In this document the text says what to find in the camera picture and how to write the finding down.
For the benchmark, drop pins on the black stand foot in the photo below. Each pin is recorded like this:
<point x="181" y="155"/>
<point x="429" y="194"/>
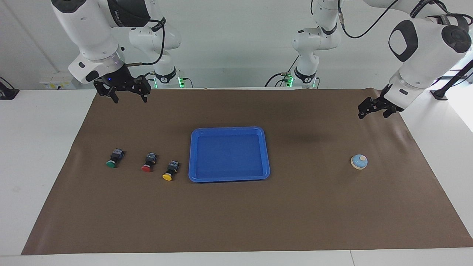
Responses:
<point x="7" y="92"/>

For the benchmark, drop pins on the white wall socket box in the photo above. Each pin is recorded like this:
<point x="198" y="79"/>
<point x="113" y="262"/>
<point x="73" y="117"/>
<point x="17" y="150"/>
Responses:
<point x="59" y="83"/>

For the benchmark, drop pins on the blue plastic tray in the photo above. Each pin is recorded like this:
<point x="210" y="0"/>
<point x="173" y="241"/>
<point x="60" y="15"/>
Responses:
<point x="229" y="155"/>

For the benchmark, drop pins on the brown table mat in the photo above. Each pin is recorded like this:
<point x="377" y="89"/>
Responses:
<point x="236" y="214"/>

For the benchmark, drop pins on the yellow push button switch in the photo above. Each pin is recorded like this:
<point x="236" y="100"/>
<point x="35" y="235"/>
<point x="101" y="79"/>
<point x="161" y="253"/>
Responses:
<point x="169" y="173"/>

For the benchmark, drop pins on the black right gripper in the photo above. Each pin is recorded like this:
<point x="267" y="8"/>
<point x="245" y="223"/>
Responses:
<point x="118" y="82"/>

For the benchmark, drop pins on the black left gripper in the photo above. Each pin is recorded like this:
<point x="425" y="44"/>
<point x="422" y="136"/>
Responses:
<point x="382" y="102"/>

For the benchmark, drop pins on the light blue service bell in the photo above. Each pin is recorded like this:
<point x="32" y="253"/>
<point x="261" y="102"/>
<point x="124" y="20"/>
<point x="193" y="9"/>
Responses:
<point x="359" y="162"/>

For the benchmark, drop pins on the green push button switch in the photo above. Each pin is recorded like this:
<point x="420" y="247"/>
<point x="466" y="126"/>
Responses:
<point x="114" y="159"/>

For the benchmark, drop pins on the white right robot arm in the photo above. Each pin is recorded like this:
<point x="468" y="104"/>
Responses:
<point x="88" y="33"/>

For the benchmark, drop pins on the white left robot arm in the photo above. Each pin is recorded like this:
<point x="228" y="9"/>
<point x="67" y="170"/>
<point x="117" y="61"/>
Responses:
<point x="425" y="48"/>

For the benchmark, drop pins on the black tripod stand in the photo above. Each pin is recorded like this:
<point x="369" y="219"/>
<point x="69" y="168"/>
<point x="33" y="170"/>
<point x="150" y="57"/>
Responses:
<point x="452" y="79"/>

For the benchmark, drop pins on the red push button switch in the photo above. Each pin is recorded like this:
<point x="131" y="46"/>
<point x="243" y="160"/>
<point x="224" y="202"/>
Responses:
<point x="148" y="164"/>

